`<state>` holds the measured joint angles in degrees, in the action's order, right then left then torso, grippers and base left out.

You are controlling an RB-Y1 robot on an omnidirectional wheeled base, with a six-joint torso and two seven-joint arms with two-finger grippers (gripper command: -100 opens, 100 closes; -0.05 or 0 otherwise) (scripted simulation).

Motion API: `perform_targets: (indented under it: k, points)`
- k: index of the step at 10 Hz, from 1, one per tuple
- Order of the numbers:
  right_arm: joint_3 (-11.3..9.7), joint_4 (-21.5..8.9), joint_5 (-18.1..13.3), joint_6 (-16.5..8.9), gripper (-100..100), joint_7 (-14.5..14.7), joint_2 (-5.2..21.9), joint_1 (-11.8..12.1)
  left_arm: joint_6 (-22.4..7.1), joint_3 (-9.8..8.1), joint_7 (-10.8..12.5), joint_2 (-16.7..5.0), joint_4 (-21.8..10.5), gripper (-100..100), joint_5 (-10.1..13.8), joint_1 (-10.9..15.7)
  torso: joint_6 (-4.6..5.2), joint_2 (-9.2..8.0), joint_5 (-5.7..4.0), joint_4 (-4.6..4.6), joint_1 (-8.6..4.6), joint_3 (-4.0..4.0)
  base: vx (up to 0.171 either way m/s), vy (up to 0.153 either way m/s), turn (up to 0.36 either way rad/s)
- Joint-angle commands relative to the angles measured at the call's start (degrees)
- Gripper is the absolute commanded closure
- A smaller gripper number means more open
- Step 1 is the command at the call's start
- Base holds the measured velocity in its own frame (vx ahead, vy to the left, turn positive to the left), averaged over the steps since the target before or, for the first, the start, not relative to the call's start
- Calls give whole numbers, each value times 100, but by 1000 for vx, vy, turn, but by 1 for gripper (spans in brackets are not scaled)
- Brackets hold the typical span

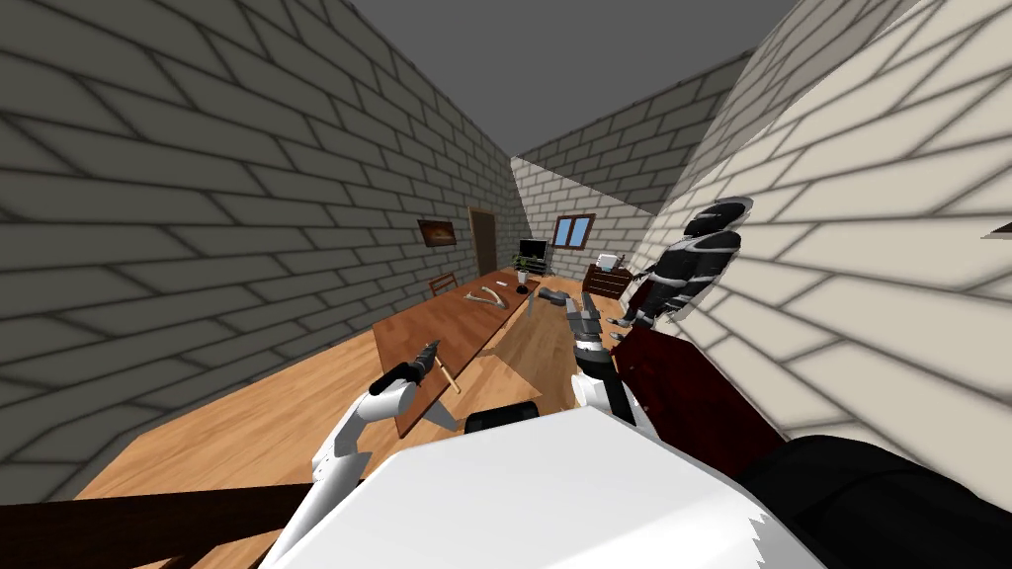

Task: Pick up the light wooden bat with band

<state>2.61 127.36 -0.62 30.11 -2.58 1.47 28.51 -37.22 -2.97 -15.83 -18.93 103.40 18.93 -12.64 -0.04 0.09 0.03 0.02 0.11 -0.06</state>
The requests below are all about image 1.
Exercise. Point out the black and silver sculpture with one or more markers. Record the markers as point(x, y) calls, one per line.
point(696, 261)

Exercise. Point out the framed orange picture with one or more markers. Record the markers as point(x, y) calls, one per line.
point(437, 233)

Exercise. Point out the blue window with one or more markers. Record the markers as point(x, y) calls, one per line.
point(574, 231)

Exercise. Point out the dark red dresser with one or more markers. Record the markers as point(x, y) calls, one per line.
point(607, 281)

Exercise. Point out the dark brown furniture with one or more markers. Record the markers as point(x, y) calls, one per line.
point(118, 529)

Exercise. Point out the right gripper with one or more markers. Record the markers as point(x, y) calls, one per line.
point(587, 330)

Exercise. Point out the black television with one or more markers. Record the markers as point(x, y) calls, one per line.
point(534, 250)

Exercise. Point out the wooden chair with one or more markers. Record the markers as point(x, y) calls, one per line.
point(443, 284)

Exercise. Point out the brown wooden table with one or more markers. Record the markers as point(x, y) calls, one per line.
point(451, 324)

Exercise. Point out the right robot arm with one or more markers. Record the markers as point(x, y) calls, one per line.
point(594, 387)

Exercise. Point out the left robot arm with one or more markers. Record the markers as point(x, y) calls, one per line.
point(379, 405)

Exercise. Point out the brown door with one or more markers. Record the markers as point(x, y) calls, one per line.
point(484, 243)

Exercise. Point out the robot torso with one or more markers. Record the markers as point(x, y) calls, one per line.
point(553, 498)

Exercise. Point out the pale curved object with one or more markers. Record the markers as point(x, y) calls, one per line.
point(492, 298)

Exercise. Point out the green potted plant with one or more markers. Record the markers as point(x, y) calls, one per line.
point(522, 261)

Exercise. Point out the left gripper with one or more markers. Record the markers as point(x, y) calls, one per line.
point(424, 361)

